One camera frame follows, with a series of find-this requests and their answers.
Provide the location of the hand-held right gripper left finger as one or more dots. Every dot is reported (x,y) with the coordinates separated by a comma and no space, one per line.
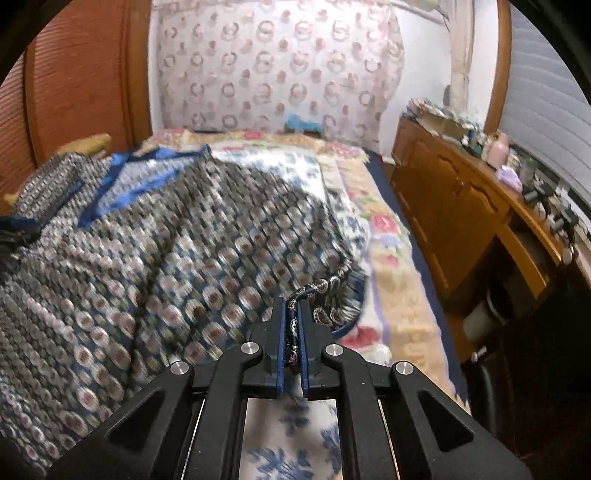
(279,346)

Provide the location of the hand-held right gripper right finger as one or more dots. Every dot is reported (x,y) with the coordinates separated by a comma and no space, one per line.
(303,350)

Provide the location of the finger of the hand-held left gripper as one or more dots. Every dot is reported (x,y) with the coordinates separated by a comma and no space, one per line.
(16,239)
(18,223)

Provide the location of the navy circle-print garment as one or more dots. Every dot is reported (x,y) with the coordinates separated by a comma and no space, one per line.
(138,277)

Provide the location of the floral bed blanket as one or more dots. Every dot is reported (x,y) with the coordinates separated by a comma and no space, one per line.
(392,277)

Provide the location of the navy bed sheet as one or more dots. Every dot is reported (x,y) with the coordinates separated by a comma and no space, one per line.
(427,277)

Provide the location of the wooden louvered panel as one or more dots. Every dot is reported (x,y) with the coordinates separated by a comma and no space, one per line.
(69,83)

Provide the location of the white blue-floral cloth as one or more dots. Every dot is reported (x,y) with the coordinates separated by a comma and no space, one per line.
(300,168)

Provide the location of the white bin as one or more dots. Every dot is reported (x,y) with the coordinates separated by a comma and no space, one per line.
(482,321)

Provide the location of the wooden dresser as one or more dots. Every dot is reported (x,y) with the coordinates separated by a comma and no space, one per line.
(443,194)

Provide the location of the teal cloth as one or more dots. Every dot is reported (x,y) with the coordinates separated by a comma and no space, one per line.
(302,123)

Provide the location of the cardboard box of papers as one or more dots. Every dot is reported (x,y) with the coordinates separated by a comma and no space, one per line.
(438,120)

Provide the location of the purple packet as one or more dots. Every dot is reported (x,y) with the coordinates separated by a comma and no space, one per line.
(509,179)

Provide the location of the pink bottle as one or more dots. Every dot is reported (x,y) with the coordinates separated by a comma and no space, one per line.
(498,150)

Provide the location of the beige tied curtain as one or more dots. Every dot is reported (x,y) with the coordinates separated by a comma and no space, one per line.
(461,69)

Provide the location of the grey window blind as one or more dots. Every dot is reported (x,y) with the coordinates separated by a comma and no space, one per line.
(540,83)

